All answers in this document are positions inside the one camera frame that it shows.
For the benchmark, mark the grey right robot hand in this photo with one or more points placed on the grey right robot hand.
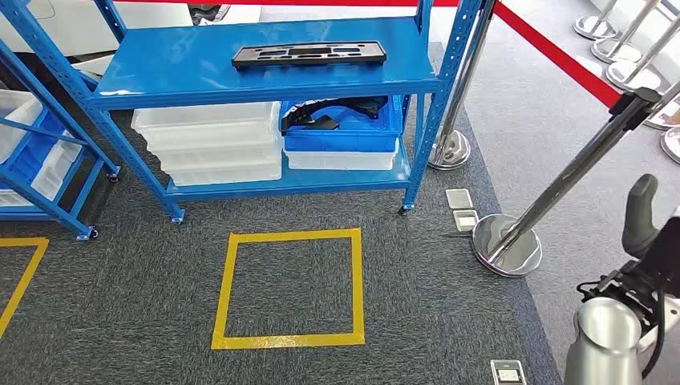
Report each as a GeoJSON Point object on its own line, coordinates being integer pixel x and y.
{"type": "Point", "coordinates": [640, 212]}

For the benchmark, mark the black plastic plate bracket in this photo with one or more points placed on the black plastic plate bracket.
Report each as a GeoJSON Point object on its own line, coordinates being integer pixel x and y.
{"type": "Point", "coordinates": [372, 52]}

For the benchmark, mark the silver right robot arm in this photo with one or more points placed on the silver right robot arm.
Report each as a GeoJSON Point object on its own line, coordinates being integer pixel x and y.
{"type": "Point", "coordinates": [600, 340]}

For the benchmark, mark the black curved plastic part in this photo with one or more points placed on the black curved plastic part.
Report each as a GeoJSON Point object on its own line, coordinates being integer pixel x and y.
{"type": "Point", "coordinates": [297, 114]}

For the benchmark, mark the blue metal shelf rack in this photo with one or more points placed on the blue metal shelf rack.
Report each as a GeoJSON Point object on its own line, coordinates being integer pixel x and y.
{"type": "Point", "coordinates": [26, 213]}
{"type": "Point", "coordinates": [186, 64]}

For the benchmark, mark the clear plastic wrapper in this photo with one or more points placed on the clear plastic wrapper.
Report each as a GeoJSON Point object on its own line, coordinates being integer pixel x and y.
{"type": "Point", "coordinates": [589, 66]}

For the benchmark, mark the metal floor outlet box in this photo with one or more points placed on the metal floor outlet box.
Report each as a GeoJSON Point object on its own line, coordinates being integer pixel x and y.
{"type": "Point", "coordinates": [459, 198]}
{"type": "Point", "coordinates": [507, 373]}
{"type": "Point", "coordinates": [466, 221]}

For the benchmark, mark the blue plastic bin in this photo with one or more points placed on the blue plastic bin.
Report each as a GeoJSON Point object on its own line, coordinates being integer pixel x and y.
{"type": "Point", "coordinates": [32, 154]}
{"type": "Point", "coordinates": [340, 142]}

